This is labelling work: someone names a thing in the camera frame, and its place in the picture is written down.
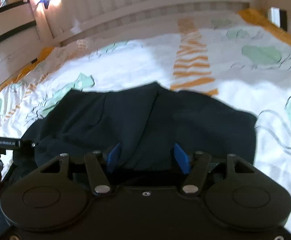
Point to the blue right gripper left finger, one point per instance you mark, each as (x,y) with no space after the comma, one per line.
(113,156)

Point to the white wooden bed frame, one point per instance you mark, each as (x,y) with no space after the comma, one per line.
(24,31)

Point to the white leaf-print bed sheet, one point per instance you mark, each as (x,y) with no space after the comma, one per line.
(238,58)

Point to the dark navy hooded garment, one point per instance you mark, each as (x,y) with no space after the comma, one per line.
(146,121)

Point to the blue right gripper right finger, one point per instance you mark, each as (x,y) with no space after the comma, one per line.
(182,158)

